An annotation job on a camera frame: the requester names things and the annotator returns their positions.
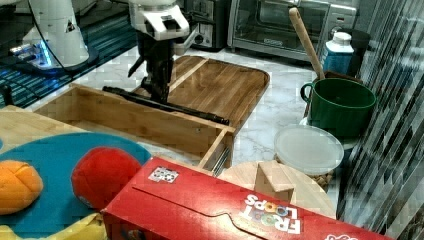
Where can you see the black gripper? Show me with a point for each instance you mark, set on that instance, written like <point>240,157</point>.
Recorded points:
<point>159,58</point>

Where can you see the wooden drawer with black handle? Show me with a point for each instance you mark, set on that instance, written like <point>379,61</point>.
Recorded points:
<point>194,141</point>

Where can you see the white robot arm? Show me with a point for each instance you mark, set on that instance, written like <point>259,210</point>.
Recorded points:
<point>162,32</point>

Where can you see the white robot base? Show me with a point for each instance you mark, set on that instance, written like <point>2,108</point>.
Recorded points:
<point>55,43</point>

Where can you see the wooden cutting board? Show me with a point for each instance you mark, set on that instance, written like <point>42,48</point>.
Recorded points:
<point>228,90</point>

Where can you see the silver black toaster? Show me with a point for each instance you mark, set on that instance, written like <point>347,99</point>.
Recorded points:
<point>211,18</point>

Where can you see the red plush toy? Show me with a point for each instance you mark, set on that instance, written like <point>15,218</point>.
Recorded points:
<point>101,174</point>

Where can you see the red Froot Loops cereal box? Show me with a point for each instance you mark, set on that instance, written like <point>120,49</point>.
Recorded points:
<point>167,201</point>

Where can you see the silver toaster oven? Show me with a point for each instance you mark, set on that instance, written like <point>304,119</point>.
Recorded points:
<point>264,25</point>

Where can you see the teal blue plate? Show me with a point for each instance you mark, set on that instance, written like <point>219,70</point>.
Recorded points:
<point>54,158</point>

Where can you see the wooden spoon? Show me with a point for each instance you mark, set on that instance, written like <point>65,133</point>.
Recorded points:
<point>300,29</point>

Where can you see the clear container with white lid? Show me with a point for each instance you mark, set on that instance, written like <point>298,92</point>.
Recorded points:
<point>309,150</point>

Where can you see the orange plush toy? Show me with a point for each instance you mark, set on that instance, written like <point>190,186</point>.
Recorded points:
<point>20,186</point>

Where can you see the round wooden lid with knob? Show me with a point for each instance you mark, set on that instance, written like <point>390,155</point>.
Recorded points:
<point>282,182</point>

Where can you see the blue white bottle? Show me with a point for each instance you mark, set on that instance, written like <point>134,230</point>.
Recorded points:
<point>338,53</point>

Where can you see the green pot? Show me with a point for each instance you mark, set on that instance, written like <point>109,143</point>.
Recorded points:
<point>339,106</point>

